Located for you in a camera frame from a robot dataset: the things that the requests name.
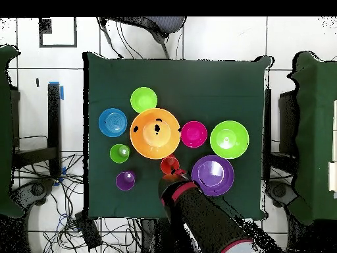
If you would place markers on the orange cup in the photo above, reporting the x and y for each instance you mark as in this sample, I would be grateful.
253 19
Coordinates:
167 164

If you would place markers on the purple bowl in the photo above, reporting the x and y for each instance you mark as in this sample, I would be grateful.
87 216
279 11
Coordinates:
214 174

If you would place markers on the large orange bowl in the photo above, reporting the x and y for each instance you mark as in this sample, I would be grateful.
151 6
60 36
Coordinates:
155 142

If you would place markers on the pink bowl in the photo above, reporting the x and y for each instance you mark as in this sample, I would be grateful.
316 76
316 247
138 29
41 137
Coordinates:
194 134

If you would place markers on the purple cup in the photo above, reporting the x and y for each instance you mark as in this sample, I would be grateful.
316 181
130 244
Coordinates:
125 181

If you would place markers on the green cup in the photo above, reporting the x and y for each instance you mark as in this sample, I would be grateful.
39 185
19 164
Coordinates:
118 155

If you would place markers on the small green bowl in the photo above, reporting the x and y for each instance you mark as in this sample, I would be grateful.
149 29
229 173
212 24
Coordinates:
143 99

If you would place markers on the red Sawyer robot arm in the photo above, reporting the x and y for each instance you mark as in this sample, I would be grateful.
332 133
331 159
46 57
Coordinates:
205 218

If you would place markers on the large green bowl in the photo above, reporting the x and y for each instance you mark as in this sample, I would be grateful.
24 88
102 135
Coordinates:
229 139

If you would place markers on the blue bowl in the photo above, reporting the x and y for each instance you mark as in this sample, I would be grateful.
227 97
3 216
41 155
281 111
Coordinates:
113 122

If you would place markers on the dark green tablecloth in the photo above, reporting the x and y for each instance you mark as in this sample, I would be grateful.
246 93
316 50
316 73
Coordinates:
184 84

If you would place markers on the black chair base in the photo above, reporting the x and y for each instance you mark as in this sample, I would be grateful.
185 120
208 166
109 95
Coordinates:
36 189
279 191

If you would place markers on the black power strip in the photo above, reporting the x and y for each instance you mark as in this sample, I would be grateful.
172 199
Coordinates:
88 232

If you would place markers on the dark green cloth covered table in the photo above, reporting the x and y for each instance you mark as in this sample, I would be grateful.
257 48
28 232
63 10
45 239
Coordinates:
316 131
5 131

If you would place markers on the grey office chair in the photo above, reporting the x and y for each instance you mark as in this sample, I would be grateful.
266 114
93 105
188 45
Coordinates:
168 23

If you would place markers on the black stand frame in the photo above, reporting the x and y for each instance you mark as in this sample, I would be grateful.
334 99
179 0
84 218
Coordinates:
288 118
54 118

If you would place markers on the grey square floor frame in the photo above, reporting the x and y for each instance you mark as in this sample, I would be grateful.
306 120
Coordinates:
45 26

